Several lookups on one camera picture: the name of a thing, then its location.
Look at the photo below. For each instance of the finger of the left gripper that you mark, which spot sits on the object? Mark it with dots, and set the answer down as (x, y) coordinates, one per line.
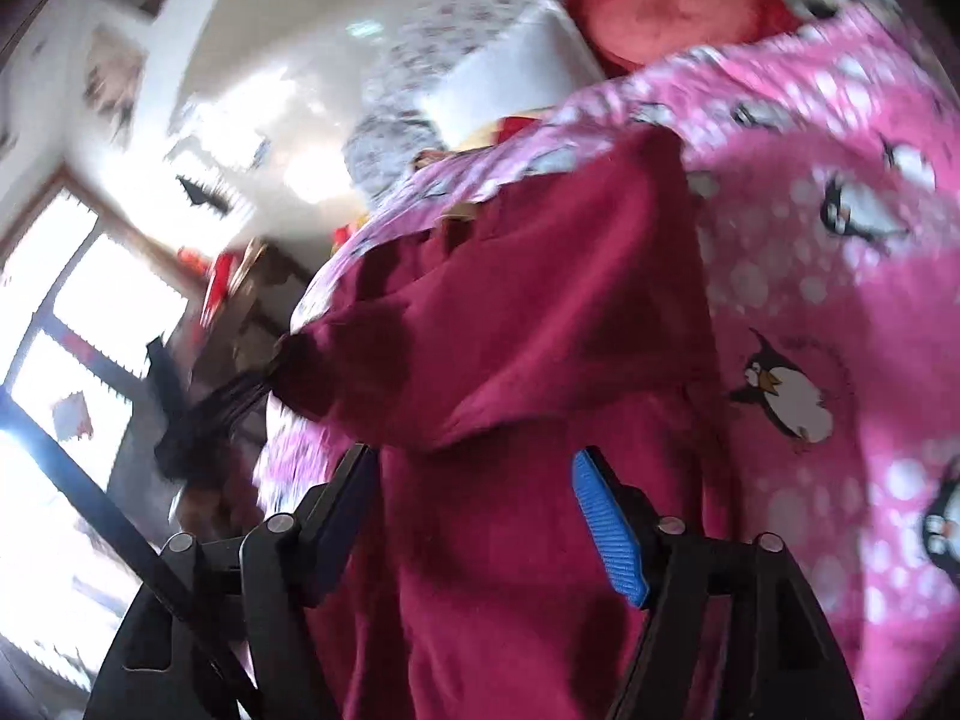
(195, 446)

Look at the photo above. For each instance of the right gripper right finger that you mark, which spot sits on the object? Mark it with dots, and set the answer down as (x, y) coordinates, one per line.
(732, 629)

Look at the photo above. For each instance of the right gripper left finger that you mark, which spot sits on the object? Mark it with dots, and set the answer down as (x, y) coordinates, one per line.
(248, 652)

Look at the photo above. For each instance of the dark red sweater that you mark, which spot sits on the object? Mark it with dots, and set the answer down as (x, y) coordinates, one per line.
(478, 358)

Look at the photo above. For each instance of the dark wooden side table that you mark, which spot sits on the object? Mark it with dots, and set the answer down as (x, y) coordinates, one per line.
(247, 325)

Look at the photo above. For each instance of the floral quilt bundle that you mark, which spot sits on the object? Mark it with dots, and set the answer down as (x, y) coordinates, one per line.
(430, 42)

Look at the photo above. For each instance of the pink penguin blanket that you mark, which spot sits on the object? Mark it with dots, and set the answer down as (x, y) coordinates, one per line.
(823, 173)

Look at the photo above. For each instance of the white pillow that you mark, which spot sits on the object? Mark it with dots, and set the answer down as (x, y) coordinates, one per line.
(538, 62)

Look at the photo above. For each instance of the red heart cushion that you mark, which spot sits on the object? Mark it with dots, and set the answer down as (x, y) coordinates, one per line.
(626, 35)

